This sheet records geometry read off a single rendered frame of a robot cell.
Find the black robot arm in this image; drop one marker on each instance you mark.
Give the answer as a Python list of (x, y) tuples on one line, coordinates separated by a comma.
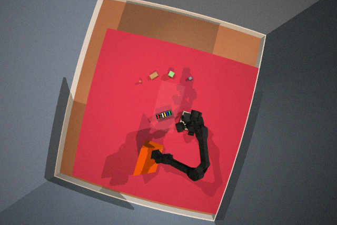
[(201, 132)]

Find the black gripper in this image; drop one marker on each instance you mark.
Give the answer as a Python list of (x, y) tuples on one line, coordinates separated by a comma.
[(181, 127)]

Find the green cube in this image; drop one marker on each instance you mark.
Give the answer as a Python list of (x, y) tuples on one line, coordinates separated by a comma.
[(171, 74)]

